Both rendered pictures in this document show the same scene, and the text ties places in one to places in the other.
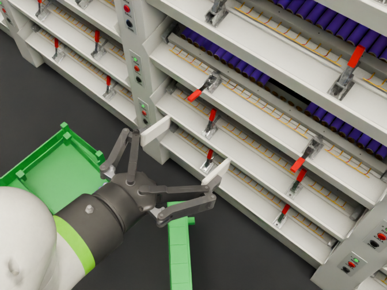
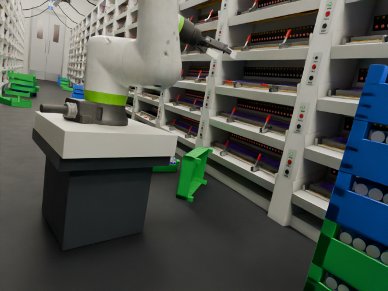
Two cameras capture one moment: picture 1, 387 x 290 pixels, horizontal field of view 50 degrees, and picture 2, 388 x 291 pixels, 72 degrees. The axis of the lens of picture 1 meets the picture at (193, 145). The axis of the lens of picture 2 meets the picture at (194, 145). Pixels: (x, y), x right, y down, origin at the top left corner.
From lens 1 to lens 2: 122 cm
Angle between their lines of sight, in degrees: 49
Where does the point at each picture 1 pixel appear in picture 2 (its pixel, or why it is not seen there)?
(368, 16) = (288, 8)
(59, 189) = not seen: hidden behind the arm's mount
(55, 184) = not seen: hidden behind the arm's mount
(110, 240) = (190, 25)
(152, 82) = (212, 103)
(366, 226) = (294, 116)
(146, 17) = (219, 67)
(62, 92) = not seen: hidden behind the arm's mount
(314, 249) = (271, 179)
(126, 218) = (196, 30)
